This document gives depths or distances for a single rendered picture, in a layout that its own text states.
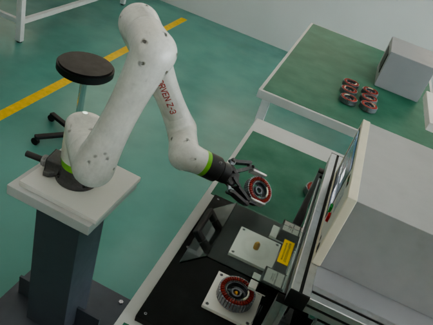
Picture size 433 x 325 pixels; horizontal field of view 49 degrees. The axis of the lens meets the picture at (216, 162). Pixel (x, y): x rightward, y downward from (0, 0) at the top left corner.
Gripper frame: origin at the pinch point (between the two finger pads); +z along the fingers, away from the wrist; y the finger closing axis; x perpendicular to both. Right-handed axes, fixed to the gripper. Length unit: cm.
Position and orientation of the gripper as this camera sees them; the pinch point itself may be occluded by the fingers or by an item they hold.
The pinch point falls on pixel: (259, 189)
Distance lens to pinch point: 180.0
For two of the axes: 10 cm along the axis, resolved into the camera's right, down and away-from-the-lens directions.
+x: 6.2, -3.1, -7.2
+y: -1.0, 8.8, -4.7
